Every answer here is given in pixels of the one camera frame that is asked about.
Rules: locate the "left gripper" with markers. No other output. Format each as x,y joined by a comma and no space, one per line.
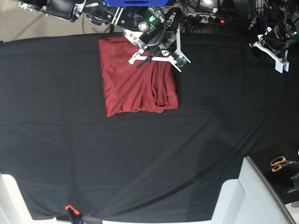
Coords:
273,42

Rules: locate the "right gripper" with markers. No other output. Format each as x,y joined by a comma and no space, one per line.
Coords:
158,36

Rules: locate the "red long-sleeve T-shirt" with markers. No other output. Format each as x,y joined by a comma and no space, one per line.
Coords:
127,88

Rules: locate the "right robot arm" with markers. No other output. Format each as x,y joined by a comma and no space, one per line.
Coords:
97,12

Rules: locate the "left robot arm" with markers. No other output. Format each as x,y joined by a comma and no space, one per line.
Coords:
278,21

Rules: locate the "white power strip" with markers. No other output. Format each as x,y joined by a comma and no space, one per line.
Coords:
207,18

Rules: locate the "blue box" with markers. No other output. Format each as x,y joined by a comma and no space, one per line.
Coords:
136,2

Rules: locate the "black crumpled object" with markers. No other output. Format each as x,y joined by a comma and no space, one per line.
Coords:
295,181

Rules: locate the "black table cloth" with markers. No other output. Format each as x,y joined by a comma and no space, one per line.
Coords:
57,143

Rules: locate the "blue clamp with orange tip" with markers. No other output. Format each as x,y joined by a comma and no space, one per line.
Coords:
74,216

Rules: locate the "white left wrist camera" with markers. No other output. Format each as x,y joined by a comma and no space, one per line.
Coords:
282,66

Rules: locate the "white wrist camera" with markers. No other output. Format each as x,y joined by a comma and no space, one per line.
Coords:
179,61
282,66

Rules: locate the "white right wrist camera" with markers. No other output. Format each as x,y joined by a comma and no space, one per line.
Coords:
179,61

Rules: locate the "yellow-handled scissors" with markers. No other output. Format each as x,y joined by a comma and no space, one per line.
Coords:
280,162

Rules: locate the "white table frame right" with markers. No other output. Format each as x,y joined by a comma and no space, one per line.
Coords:
250,199

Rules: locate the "white table frame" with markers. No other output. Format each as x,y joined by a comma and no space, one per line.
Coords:
13,209
250,199

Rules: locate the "white table frame left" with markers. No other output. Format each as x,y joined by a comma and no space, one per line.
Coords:
13,209

